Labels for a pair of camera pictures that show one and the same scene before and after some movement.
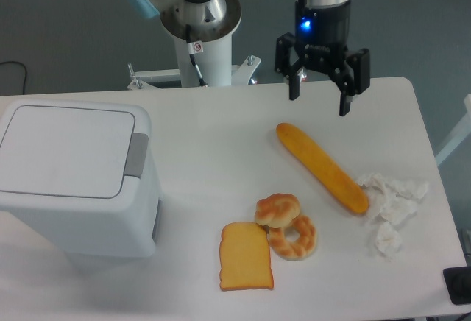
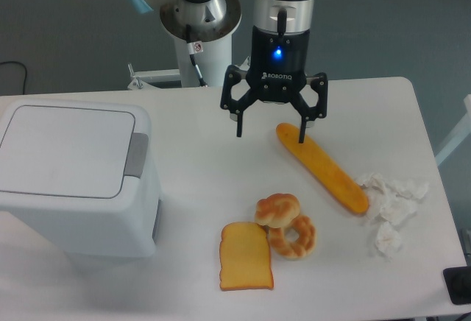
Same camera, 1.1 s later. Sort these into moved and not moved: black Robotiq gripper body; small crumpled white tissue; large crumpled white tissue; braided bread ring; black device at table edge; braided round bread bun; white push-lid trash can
Moved: black Robotiq gripper body
Not moved: white push-lid trash can; braided round bread bun; black device at table edge; braided bread ring; small crumpled white tissue; large crumpled white tissue
